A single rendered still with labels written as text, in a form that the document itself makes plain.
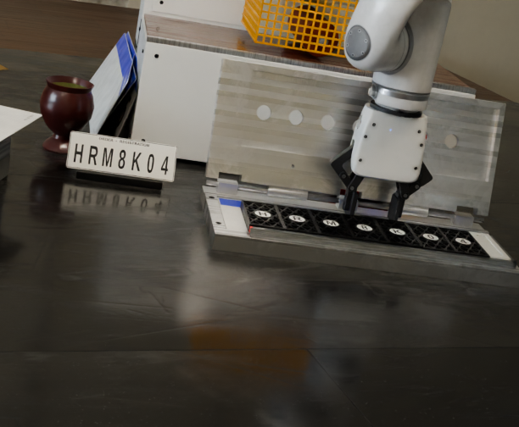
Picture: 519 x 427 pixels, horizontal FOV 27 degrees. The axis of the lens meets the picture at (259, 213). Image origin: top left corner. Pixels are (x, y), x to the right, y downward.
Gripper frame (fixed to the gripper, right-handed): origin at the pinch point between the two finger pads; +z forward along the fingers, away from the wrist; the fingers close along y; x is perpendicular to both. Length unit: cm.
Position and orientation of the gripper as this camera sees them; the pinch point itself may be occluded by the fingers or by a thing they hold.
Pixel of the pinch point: (372, 207)
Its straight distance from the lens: 156.9
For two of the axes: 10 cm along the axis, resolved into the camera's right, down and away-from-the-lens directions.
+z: -1.9, 9.3, 3.2
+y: 9.7, 1.3, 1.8
